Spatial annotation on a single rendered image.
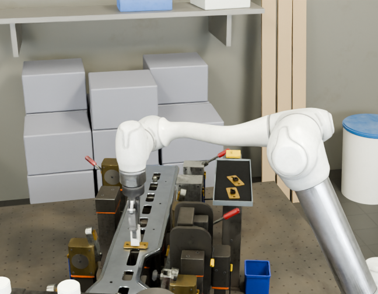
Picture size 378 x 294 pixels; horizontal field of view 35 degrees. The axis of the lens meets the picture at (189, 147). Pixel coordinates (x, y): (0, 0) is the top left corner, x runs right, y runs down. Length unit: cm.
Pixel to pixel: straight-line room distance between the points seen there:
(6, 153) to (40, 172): 108
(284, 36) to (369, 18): 87
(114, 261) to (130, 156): 38
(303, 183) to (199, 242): 43
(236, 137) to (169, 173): 90
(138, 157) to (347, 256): 71
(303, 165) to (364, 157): 301
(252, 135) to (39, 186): 206
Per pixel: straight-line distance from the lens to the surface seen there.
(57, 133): 352
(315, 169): 160
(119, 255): 210
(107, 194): 244
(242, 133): 180
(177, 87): 390
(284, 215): 298
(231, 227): 228
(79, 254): 209
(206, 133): 189
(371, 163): 456
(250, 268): 247
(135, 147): 192
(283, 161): 155
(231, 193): 213
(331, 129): 175
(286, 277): 253
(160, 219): 230
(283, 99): 440
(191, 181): 234
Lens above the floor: 213
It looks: 22 degrees down
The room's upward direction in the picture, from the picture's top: straight up
